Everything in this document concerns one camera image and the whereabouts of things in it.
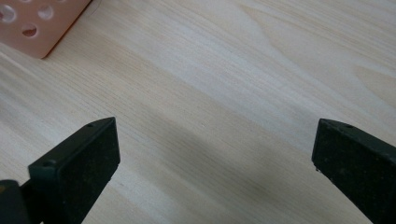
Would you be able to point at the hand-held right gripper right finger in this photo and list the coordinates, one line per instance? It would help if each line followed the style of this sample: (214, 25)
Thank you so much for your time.
(358, 168)

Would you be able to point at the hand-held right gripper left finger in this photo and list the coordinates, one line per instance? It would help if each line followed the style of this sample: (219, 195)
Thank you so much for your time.
(77, 174)

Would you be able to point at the orange rack with round holes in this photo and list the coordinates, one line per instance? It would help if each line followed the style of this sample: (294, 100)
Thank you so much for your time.
(21, 31)

